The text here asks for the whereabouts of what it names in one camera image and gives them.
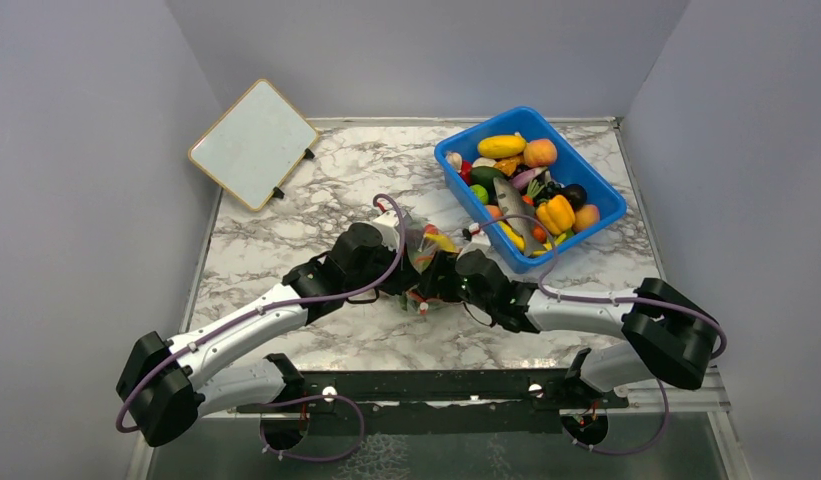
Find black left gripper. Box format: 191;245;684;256
346;237;423;297

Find yellow fake banana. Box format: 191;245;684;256
424;232;460;253

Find clear zip top bag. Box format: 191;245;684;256
404;216;461;305

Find beige fake garlic bulb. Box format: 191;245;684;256
445;151;463;171

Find yellow fake squash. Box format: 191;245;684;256
477;134;527;159

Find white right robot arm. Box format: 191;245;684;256
418;250;727;407

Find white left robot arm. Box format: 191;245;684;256
116;214;411;447

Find green fake leafy vegetable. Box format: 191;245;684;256
399;291;444;315

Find green fake lime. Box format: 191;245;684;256
470;184;490;205

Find grey fake fish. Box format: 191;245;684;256
493;177;547;257

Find red fake apple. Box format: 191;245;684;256
459;161;472;186

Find white fake garlic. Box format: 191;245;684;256
472;157;497;167

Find purple fake onion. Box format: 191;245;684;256
510;167;547;191

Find yellow fake bell pepper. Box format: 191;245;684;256
535;195;576;236

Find black fake grapes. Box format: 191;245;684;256
533;182;563;204

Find fake peach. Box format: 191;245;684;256
522;138;558;168
572;204;601;233

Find dark fake plum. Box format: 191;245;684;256
561;184;588;212

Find yellow banana in bin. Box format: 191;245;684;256
499;220;526;255

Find blue plastic bin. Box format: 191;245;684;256
434;106;627;273

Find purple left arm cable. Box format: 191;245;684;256
114;193;411;463

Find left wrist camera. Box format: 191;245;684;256
370;210;401;250

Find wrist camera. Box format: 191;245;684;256
460;223;492;256
370;210;401;250

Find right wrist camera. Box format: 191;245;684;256
460;223;492;256

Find black mounting rail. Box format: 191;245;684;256
236;368;628;435

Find white board wooden frame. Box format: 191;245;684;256
187;79;319;211

